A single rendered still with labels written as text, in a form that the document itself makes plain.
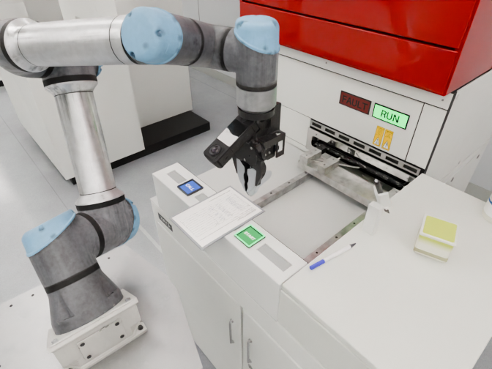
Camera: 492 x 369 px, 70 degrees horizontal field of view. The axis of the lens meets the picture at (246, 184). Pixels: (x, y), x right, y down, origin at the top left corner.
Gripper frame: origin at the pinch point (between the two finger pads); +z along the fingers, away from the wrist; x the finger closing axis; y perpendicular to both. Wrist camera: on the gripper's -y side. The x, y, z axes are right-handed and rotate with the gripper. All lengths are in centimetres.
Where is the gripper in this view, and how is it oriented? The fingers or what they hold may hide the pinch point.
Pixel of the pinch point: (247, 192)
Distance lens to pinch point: 78.3
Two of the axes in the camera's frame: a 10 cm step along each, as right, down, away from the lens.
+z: 0.0, 7.9, 6.1
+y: 7.5, -4.1, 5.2
